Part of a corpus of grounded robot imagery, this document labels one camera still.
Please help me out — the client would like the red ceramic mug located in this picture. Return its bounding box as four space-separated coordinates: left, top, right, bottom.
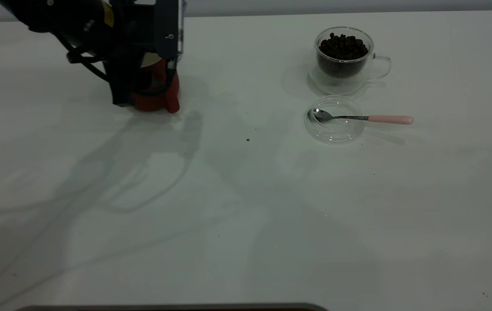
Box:
131 54 181 114

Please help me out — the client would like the clear glass saucer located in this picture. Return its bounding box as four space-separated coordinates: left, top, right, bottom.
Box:
305 95 365 144

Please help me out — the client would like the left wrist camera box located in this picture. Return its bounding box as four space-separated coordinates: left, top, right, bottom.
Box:
155 0 184 60

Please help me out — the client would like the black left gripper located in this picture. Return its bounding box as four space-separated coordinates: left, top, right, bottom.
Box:
102 0 177 107

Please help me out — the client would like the clear double-wall glass cup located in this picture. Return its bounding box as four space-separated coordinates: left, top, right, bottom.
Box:
308 27 392 96

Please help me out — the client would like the metal spoon with pink handle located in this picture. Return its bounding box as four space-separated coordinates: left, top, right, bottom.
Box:
312 108 414 126

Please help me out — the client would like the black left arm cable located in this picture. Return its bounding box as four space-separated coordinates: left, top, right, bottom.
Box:
54 30 112 83

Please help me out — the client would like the dark coffee beans pile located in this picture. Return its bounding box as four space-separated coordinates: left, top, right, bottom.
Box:
317 33 369 79

